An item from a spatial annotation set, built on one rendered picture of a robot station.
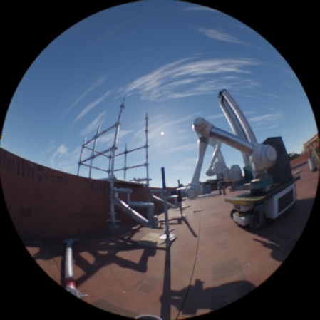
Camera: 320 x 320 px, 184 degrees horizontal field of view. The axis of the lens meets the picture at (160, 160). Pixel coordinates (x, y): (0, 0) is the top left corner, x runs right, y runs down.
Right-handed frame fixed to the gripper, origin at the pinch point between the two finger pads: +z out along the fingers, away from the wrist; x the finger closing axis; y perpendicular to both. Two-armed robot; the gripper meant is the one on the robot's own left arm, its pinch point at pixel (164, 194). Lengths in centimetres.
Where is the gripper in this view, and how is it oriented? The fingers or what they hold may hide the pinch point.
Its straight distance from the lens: 103.2
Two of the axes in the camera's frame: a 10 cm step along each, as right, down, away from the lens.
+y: -0.7, -9.4, 3.3
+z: -9.2, 1.9, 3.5
